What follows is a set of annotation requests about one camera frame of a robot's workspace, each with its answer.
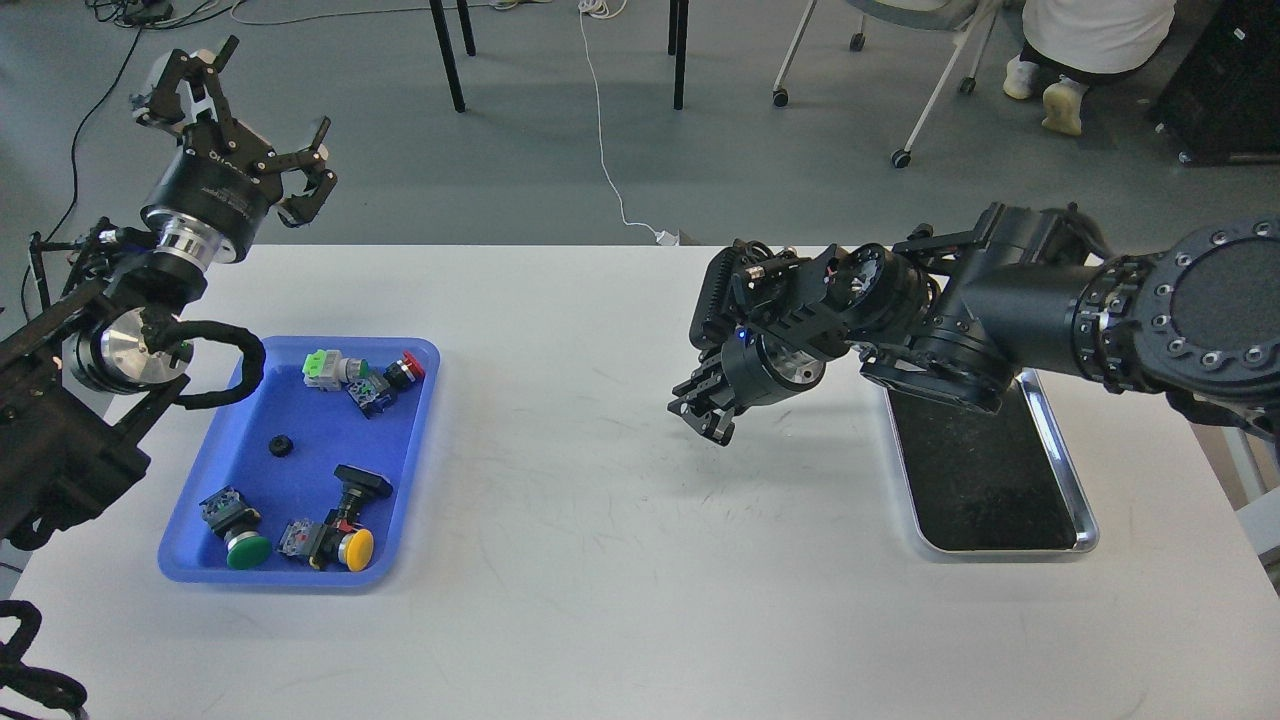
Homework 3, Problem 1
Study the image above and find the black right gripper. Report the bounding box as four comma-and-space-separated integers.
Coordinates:
667, 240, 859, 447

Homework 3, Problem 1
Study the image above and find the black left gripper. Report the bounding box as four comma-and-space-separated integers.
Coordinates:
131, 35, 337, 266

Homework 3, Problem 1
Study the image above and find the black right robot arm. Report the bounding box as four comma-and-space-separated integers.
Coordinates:
668, 202, 1279, 445

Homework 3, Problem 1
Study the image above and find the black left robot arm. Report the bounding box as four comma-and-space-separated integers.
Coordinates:
1, 37, 337, 551

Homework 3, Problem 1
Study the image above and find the silver metal tray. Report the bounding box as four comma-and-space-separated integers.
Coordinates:
887, 370, 1100, 560

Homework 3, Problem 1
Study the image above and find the blue plastic tray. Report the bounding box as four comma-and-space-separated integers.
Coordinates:
157, 336, 442, 588

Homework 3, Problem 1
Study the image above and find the green white push button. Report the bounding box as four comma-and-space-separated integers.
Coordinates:
301, 348, 370, 391

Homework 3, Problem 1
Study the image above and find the black table leg left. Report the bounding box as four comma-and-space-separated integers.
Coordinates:
428, 0, 477, 114

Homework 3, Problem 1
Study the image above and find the black table leg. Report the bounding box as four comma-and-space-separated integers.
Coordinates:
428, 0, 477, 114
666, 0, 691, 111

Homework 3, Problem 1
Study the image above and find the white office chair base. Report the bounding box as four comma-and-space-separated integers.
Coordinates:
771, 1, 1001, 169

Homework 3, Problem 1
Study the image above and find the green mushroom push button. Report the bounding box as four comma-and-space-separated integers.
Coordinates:
198, 486, 273, 570

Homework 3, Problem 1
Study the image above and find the black table leg right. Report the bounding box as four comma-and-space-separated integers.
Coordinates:
666, 0, 691, 111

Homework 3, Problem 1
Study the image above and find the person in background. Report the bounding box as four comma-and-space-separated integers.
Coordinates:
1002, 1, 1176, 137

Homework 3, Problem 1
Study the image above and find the black cabinet on floor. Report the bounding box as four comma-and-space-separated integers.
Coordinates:
1149, 1, 1279, 167

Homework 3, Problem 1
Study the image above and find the red push button switch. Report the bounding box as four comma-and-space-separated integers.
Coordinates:
346, 351, 426, 419

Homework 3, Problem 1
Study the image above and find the black selector switch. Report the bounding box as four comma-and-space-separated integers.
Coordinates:
334, 464, 394, 525

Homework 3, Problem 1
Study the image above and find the white cable on floor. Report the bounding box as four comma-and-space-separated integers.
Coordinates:
577, 0, 681, 247

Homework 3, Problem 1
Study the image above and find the yellow push button switch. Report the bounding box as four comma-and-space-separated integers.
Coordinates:
275, 518, 375, 571

